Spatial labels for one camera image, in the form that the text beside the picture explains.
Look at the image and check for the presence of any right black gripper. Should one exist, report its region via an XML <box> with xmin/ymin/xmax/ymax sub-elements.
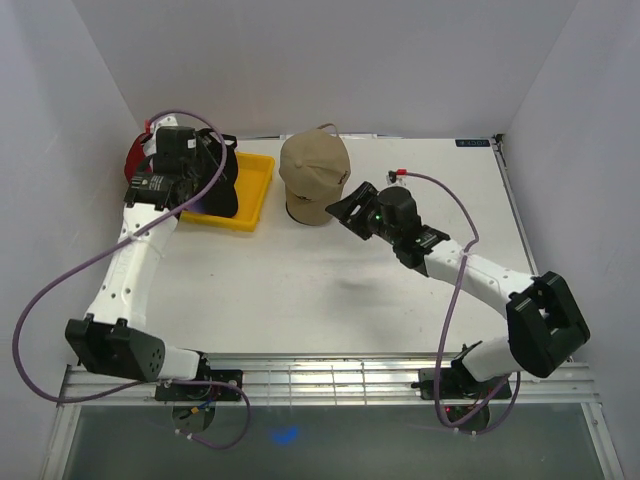
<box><xmin>325</xmin><ymin>182</ymin><xmax>399</xmax><ymax>246</ymax></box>

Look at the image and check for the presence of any black baseball cap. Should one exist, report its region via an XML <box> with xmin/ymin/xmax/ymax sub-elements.
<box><xmin>197</xmin><ymin>128</ymin><xmax>239</xmax><ymax>218</ymax></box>

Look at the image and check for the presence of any beige baseball cap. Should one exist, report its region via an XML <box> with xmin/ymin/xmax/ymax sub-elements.
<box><xmin>279</xmin><ymin>123</ymin><xmax>351</xmax><ymax>227</ymax></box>

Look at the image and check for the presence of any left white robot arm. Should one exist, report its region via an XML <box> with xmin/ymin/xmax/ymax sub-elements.
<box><xmin>65</xmin><ymin>126</ymin><xmax>226</xmax><ymax>400</ymax></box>

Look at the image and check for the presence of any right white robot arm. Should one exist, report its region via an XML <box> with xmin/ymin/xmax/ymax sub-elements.
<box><xmin>326</xmin><ymin>182</ymin><xmax>591</xmax><ymax>397</ymax></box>

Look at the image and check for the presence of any purple visor cap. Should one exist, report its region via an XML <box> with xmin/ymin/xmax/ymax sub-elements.
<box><xmin>188</xmin><ymin>199</ymin><xmax>213</xmax><ymax>215</ymax></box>

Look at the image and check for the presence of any red baseball cap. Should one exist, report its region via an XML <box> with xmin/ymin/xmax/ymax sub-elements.
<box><xmin>124</xmin><ymin>132</ymin><xmax>153</xmax><ymax>184</ymax></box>

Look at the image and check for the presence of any yellow plastic tray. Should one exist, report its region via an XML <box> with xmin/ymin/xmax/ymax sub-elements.
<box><xmin>181</xmin><ymin>152</ymin><xmax>275</xmax><ymax>232</ymax></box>

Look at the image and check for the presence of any blue table label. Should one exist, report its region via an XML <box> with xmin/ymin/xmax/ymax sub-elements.
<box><xmin>455</xmin><ymin>139</ymin><xmax>491</xmax><ymax>148</ymax></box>

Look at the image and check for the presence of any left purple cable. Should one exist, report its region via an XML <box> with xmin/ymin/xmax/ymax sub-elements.
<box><xmin>12</xmin><ymin>110</ymin><xmax>251</xmax><ymax>449</ymax></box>

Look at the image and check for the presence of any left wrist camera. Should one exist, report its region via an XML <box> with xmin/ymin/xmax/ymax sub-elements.
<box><xmin>144</xmin><ymin>114</ymin><xmax>179</xmax><ymax>139</ymax></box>

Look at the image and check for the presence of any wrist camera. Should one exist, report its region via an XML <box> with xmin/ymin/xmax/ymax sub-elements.
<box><xmin>144</xmin><ymin>114</ymin><xmax>179</xmax><ymax>139</ymax></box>
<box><xmin>387</xmin><ymin>169</ymin><xmax>407</xmax><ymax>187</ymax></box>

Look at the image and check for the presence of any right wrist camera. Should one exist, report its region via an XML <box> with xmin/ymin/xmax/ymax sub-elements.
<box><xmin>387</xmin><ymin>169</ymin><xmax>407</xmax><ymax>187</ymax></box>

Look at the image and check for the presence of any aluminium frame rail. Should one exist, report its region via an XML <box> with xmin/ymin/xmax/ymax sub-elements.
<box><xmin>42</xmin><ymin>356</ymin><xmax>624</xmax><ymax>479</ymax></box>

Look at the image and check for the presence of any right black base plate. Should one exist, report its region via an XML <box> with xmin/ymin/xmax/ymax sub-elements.
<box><xmin>411</xmin><ymin>366</ymin><xmax>512</xmax><ymax>400</ymax></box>

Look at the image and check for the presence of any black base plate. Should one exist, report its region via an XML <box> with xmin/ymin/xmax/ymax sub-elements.
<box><xmin>154</xmin><ymin>369</ymin><xmax>244</xmax><ymax>403</ymax></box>
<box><xmin>411</xmin><ymin>366</ymin><xmax>512</xmax><ymax>400</ymax></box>

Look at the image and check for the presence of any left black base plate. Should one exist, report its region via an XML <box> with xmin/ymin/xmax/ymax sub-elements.
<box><xmin>154</xmin><ymin>369</ymin><xmax>244</xmax><ymax>403</ymax></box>

